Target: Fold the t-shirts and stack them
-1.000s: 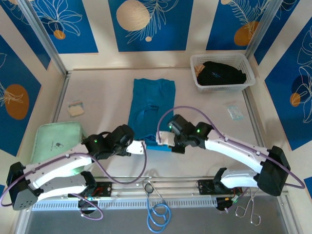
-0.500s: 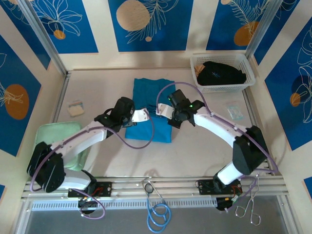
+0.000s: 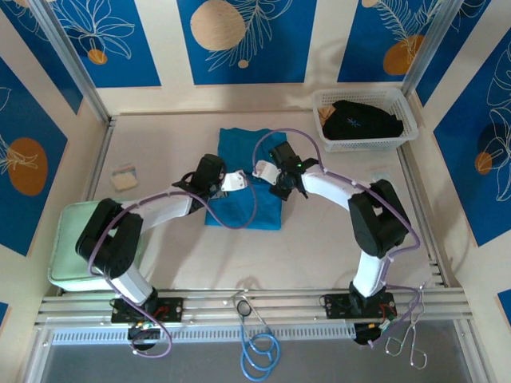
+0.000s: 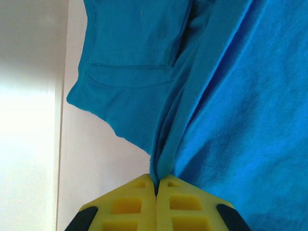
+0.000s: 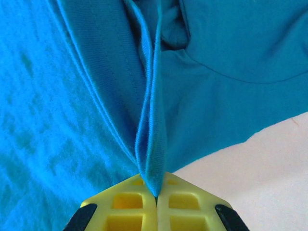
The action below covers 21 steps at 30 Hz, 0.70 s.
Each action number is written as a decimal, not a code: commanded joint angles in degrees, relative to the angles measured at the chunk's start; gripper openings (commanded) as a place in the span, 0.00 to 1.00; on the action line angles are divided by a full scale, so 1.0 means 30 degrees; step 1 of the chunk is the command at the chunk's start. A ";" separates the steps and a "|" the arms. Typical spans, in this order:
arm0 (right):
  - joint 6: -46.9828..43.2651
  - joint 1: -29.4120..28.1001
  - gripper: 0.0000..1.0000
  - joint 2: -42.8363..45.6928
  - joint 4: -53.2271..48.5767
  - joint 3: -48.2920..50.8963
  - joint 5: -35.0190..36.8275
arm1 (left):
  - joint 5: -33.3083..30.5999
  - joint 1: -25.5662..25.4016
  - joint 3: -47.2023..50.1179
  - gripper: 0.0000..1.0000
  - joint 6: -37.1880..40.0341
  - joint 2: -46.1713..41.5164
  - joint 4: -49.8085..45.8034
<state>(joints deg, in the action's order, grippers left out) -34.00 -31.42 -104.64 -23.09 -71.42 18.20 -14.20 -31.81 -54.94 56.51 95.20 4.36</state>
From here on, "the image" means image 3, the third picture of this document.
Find black t-shirt with blue print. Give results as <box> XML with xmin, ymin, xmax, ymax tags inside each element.
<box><xmin>322</xmin><ymin>99</ymin><xmax>404</xmax><ymax>140</ymax></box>

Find white plastic mesh basket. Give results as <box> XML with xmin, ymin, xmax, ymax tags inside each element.
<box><xmin>311</xmin><ymin>87</ymin><xmax>419</xmax><ymax>152</ymax></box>

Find blue stethoscope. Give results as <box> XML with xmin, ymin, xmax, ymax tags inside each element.
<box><xmin>232</xmin><ymin>293</ymin><xmax>282</xmax><ymax>381</ymax></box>

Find pale green soft case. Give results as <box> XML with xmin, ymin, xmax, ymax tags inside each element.
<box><xmin>47</xmin><ymin>199</ymin><xmax>145</xmax><ymax>292</ymax></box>

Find silver metal tongs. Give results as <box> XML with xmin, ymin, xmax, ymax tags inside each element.
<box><xmin>385</xmin><ymin>283</ymin><xmax>428</xmax><ymax>370</ymax></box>

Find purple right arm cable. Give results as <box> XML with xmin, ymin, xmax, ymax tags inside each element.
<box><xmin>253</xmin><ymin>127</ymin><xmax>424</xmax><ymax>320</ymax></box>

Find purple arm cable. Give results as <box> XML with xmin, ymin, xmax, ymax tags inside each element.
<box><xmin>253</xmin><ymin>127</ymin><xmax>424</xmax><ymax>320</ymax></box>
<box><xmin>86</xmin><ymin>171</ymin><xmax>256</xmax><ymax>356</ymax></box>

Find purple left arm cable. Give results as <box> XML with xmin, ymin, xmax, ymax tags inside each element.
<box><xmin>86</xmin><ymin>171</ymin><xmax>256</xmax><ymax>356</ymax></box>

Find aluminium rail frame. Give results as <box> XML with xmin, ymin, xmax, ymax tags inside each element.
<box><xmin>34</xmin><ymin>286</ymin><xmax>468</xmax><ymax>326</ymax></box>

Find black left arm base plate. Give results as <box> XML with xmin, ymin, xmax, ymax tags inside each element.
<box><xmin>110</xmin><ymin>297</ymin><xmax>184</xmax><ymax>324</ymax></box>

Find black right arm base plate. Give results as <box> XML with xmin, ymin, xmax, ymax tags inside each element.
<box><xmin>323</xmin><ymin>293</ymin><xmax>396</xmax><ymax>320</ymax></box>

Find white slotted cable duct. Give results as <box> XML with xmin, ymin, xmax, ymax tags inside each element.
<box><xmin>51</xmin><ymin>325</ymin><xmax>356</xmax><ymax>346</ymax></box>

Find black controller box with wires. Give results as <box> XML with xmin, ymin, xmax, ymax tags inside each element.
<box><xmin>353</xmin><ymin>321</ymin><xmax>394</xmax><ymax>347</ymax></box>
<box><xmin>126</xmin><ymin>322</ymin><xmax>161</xmax><ymax>352</ymax></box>

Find aluminium corner post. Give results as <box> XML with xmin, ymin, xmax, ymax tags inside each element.
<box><xmin>30</xmin><ymin>0</ymin><xmax>112</xmax><ymax>125</ymax></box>
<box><xmin>400</xmin><ymin>0</ymin><xmax>467</xmax><ymax>101</ymax></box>

